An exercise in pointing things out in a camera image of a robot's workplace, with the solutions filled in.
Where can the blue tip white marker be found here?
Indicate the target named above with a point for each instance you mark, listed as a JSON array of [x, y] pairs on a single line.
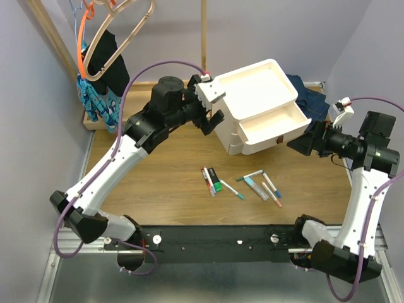
[[271, 184]]

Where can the blue patterned garment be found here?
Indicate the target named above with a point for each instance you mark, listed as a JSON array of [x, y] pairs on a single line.
[[102, 98]]

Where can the orange hanger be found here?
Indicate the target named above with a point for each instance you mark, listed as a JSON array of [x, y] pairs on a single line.
[[80, 33]]

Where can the light blue lead case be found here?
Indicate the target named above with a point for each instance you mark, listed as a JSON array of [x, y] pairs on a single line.
[[256, 188]]

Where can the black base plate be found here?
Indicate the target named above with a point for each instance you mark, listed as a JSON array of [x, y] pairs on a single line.
[[221, 243]]

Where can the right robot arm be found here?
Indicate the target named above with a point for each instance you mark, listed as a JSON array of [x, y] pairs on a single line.
[[350, 255]]

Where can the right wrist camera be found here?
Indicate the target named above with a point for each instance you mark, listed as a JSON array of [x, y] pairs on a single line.
[[340, 112]]

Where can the aluminium frame rail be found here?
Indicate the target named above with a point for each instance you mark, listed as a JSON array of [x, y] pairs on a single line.
[[68, 241]]

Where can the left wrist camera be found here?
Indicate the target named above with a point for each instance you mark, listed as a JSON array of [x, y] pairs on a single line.
[[209, 91]]

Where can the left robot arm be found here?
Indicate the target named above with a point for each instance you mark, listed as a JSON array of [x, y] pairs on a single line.
[[172, 104]]

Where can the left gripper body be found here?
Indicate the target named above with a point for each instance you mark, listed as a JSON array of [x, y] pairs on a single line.
[[197, 114]]

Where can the white drawer cabinet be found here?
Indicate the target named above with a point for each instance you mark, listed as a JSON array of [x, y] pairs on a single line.
[[259, 107]]

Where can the teal tip white marker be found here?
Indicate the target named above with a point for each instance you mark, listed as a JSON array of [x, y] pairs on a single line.
[[231, 189]]

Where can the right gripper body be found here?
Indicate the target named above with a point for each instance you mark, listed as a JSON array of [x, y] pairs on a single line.
[[330, 142]]

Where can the red white marker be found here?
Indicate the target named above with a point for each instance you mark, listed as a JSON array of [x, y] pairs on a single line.
[[212, 189]]

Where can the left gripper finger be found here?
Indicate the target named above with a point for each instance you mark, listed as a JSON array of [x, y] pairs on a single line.
[[217, 118], [207, 128]]

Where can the orange tip white marker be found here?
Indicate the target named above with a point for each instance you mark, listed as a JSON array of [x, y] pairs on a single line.
[[271, 194]]

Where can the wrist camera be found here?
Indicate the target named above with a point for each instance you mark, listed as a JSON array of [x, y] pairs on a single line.
[[340, 112], [209, 91]]

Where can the folded denim jeans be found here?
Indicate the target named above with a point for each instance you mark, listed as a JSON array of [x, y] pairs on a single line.
[[311, 103]]

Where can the green cap white marker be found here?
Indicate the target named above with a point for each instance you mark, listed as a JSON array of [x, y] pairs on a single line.
[[259, 172]]

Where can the green black highlighter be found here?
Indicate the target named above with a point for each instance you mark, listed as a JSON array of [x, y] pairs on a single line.
[[215, 180]]

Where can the blue wire hanger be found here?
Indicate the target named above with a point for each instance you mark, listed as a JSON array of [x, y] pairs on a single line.
[[74, 11]]

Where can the wooden clothes rack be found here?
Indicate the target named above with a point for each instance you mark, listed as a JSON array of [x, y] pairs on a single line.
[[138, 91]]

